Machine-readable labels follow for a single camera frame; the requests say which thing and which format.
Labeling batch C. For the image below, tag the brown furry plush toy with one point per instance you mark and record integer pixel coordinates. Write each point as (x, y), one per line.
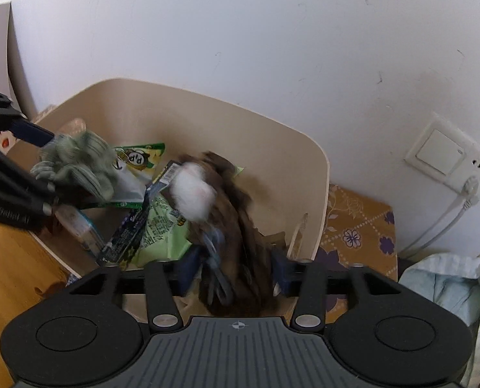
(240, 218)

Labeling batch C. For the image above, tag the beige plastic storage bin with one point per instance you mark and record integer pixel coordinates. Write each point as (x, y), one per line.
(223, 129)

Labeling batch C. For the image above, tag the purple white headboard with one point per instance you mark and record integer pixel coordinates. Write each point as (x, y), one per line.
(1, 48)

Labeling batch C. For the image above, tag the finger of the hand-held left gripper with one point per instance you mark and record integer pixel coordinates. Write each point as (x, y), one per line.
(33, 133)
(5, 173)

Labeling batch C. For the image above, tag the pale tissue pack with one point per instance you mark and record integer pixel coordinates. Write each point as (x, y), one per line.
(80, 224)

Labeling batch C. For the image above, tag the light green packet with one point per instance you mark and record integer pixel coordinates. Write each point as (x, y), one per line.
(163, 226)

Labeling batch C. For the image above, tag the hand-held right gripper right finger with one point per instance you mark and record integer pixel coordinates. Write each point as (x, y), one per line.
(282, 277)

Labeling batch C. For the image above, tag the white wall switch socket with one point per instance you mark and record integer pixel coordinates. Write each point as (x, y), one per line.
(438, 153)

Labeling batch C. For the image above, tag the long dark snack packet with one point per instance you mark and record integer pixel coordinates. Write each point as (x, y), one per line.
(128, 228)

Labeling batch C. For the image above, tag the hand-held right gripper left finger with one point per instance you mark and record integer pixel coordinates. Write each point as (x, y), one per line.
(188, 273)

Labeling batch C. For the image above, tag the wooden desk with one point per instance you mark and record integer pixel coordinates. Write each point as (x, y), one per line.
(5, 279)

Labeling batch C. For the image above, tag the grey-green knit glove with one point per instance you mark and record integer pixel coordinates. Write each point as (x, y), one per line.
(82, 161)

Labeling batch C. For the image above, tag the green white snack bag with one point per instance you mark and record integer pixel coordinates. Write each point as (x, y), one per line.
(137, 159)

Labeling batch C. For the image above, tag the floral table mat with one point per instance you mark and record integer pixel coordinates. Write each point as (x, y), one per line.
(361, 226)

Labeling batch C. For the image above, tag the light blue clothing pile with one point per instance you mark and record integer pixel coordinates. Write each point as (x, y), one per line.
(446, 285)

